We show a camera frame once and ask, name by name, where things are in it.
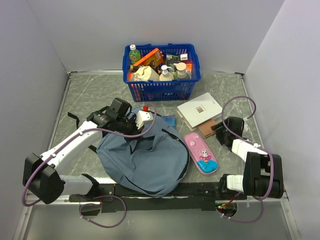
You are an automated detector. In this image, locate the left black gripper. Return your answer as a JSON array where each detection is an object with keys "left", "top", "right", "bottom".
[{"left": 115, "top": 114, "right": 145, "bottom": 143}]

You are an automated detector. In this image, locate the Jane Eyre book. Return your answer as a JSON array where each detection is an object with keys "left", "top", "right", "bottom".
[{"left": 157, "top": 114, "right": 177, "bottom": 129}]

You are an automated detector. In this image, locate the blue grey backpack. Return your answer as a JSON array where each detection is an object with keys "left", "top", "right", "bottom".
[{"left": 96, "top": 114, "right": 190, "bottom": 197}]

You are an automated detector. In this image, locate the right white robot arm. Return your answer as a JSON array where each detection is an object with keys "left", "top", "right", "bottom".
[{"left": 211, "top": 117, "right": 284, "bottom": 199}]

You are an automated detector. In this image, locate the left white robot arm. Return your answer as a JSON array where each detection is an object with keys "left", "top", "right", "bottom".
[{"left": 22, "top": 98, "right": 151, "bottom": 207}]

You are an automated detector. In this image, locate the beige crumpled paper bag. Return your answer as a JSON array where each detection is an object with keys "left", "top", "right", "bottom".
[{"left": 129, "top": 66, "right": 160, "bottom": 82}]

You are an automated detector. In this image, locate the white notebook with barcode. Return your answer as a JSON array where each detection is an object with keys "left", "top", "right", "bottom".
[{"left": 177, "top": 92, "right": 223, "bottom": 131}]

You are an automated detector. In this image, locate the pink cat pencil case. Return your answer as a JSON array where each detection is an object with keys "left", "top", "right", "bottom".
[{"left": 184, "top": 132, "right": 218, "bottom": 175}]

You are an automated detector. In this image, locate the beige pump bottle white cap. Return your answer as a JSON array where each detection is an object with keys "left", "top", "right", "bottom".
[{"left": 159, "top": 65, "right": 175, "bottom": 81}]

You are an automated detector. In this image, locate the orange box in basket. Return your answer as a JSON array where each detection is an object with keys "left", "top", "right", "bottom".
[{"left": 185, "top": 62, "right": 193, "bottom": 77}]

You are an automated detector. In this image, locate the grey pump bottle beige cap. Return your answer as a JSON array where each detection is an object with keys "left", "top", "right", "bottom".
[{"left": 173, "top": 62, "right": 191, "bottom": 80}]

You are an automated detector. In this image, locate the green drink bottle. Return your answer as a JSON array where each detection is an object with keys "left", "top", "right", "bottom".
[{"left": 129, "top": 44, "right": 141, "bottom": 65}]

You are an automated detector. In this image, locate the orange snack box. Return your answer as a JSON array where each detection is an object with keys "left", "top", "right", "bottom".
[{"left": 133, "top": 48, "right": 164, "bottom": 68}]

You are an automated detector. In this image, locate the small white barcode box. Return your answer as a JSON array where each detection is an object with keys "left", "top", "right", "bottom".
[{"left": 180, "top": 53, "right": 188, "bottom": 61}]

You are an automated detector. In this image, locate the black green product box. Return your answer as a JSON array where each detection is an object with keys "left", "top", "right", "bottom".
[{"left": 165, "top": 53, "right": 181, "bottom": 67}]

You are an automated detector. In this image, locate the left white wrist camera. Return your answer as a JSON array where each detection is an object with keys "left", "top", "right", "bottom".
[{"left": 135, "top": 106, "right": 154, "bottom": 130}]

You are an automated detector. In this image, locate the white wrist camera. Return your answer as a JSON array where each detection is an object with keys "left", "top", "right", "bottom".
[
  {"left": 243, "top": 121, "right": 250, "bottom": 133},
  {"left": 135, "top": 106, "right": 154, "bottom": 130}
]

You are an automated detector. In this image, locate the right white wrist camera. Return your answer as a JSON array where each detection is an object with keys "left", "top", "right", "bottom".
[{"left": 243, "top": 121, "right": 250, "bottom": 133}]

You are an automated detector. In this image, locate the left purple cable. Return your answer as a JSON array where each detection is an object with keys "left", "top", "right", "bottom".
[{"left": 21, "top": 102, "right": 158, "bottom": 207}]

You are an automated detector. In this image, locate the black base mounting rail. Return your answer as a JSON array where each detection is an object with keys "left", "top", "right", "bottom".
[{"left": 68, "top": 182, "right": 247, "bottom": 213}]

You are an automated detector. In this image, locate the aluminium frame rail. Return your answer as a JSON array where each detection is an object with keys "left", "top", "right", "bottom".
[{"left": 246, "top": 189, "right": 290, "bottom": 203}]

